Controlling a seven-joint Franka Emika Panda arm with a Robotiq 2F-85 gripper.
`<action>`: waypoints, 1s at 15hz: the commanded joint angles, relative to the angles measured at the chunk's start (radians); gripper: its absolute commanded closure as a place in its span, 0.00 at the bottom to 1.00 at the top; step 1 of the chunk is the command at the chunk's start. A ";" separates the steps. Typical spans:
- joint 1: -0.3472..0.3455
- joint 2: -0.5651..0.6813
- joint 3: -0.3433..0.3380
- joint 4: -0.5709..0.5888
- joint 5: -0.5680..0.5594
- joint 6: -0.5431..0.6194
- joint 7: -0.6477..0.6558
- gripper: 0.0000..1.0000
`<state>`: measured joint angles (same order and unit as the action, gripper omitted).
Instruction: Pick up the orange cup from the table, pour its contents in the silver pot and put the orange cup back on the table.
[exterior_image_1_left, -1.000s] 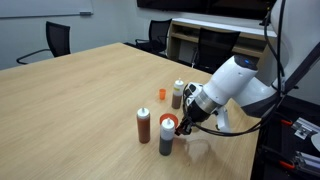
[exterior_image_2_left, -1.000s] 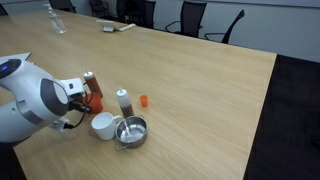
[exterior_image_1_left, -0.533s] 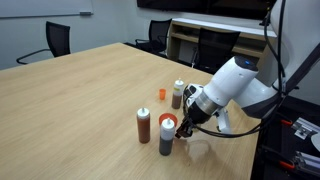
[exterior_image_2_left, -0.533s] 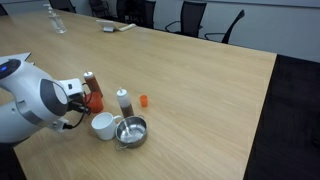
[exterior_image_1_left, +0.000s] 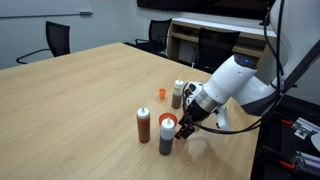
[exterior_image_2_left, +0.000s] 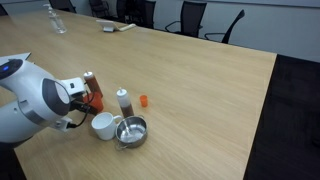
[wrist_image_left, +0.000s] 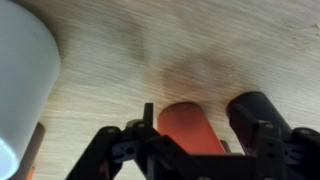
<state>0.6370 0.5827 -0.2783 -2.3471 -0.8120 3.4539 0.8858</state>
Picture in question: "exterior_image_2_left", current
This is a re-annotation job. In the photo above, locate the silver metal pot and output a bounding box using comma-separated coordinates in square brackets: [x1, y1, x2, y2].
[114, 115, 149, 151]

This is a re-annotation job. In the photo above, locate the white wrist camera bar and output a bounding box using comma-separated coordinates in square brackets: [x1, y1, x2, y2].
[49, 115, 73, 132]

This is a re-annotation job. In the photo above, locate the large orange plastic cup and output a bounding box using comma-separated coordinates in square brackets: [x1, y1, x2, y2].
[82, 92, 105, 114]

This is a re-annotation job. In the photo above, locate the grey flat plate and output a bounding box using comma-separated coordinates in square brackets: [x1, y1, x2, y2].
[0, 52, 32, 66]

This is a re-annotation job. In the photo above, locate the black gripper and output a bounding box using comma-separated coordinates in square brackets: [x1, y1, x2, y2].
[68, 93, 99, 117]

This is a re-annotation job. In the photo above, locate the clear hand sanitizer bottle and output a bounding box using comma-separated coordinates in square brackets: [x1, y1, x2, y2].
[43, 3, 68, 35]

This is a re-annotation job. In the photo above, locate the brown sauce squeeze bottle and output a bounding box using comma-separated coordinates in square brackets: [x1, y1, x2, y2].
[116, 87, 135, 118]

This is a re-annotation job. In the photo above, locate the small orange cup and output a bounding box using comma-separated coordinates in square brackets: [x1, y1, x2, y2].
[139, 94, 149, 108]

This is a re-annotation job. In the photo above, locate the white ceramic mug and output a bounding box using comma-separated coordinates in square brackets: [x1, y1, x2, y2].
[90, 111, 123, 141]

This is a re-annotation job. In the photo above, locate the black office chair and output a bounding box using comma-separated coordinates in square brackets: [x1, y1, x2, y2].
[88, 0, 111, 18]
[164, 0, 208, 38]
[48, 0, 77, 14]
[203, 9, 246, 45]
[133, 0, 157, 30]

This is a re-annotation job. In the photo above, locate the red sauce squeeze bottle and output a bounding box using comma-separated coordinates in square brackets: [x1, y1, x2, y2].
[83, 70, 104, 99]

